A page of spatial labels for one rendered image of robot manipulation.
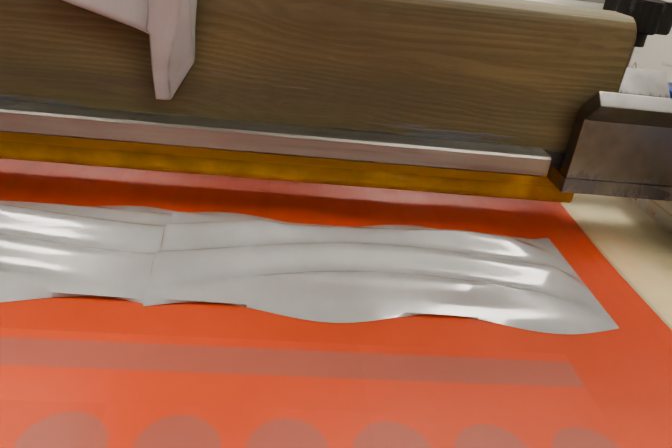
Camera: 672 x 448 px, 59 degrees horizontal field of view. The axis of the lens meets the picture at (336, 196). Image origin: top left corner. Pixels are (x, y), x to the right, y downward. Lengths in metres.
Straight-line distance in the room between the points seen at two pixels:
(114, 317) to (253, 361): 0.05
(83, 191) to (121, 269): 0.08
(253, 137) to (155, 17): 0.07
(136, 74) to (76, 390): 0.14
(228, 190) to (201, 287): 0.09
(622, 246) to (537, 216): 0.04
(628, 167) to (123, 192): 0.24
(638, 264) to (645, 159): 0.05
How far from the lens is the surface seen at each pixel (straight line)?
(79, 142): 0.31
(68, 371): 0.20
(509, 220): 0.32
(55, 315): 0.22
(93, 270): 0.23
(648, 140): 0.32
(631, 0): 0.44
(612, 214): 0.36
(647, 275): 0.31
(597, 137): 0.30
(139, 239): 0.25
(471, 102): 0.29
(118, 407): 0.19
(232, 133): 0.27
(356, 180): 0.30
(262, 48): 0.27
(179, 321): 0.21
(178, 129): 0.27
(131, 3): 0.25
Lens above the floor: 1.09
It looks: 26 degrees down
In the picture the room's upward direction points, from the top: 8 degrees clockwise
